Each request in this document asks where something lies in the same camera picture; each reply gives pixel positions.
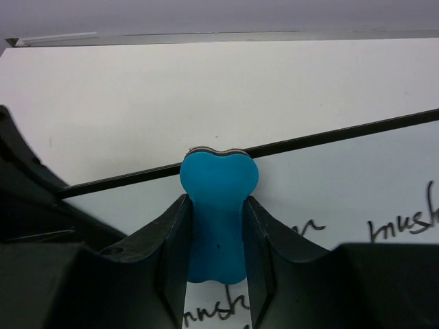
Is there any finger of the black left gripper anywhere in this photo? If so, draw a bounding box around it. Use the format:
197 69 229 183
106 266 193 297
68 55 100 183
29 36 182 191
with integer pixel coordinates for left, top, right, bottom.
1 106 125 243

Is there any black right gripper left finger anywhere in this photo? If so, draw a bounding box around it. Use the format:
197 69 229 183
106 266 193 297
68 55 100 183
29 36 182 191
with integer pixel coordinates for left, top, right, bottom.
1 195 192 328

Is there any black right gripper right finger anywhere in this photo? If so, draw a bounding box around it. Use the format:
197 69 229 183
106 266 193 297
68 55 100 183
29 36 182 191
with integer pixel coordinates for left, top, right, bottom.
245 197 438 328

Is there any blue whiteboard eraser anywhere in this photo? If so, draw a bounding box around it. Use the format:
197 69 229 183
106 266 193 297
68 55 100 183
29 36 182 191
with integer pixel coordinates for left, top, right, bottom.
179 147 259 284

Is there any small black-framed whiteboard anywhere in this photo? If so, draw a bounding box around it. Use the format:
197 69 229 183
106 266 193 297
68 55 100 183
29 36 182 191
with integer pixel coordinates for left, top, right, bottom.
60 110 438 328

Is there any aluminium table frame rail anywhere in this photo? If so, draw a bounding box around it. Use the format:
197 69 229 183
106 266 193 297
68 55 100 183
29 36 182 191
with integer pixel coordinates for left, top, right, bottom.
5 29 438 48

